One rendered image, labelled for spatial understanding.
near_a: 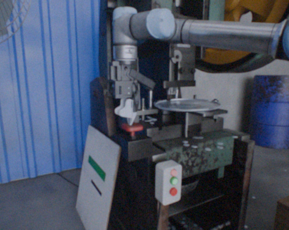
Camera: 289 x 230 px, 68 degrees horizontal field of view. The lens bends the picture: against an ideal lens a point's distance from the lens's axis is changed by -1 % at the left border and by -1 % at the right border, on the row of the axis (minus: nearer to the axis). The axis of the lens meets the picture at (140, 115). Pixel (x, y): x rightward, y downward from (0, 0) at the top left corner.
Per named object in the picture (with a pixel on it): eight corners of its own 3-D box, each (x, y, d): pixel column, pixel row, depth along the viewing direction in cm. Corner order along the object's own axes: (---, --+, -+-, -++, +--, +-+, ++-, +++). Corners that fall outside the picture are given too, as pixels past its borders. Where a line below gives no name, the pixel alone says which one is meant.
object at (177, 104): (235, 106, 93) (235, 104, 92) (182, 115, 79) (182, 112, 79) (190, 98, 118) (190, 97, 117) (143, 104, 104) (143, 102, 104)
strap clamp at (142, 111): (159, 119, 104) (160, 98, 102) (127, 123, 97) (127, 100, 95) (152, 117, 110) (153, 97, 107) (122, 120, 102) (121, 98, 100)
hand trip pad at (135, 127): (144, 147, 75) (144, 125, 73) (128, 150, 72) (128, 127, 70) (135, 141, 81) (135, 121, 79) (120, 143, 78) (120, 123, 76)
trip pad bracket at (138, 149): (152, 185, 80) (153, 134, 76) (128, 192, 76) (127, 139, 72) (144, 178, 85) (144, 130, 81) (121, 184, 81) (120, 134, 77)
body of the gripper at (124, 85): (107, 97, 73) (106, 61, 70) (130, 96, 77) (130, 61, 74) (116, 100, 66) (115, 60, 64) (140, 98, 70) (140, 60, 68)
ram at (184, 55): (201, 80, 100) (204, 12, 94) (174, 81, 93) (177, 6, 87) (177, 79, 115) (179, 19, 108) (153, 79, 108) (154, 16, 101)
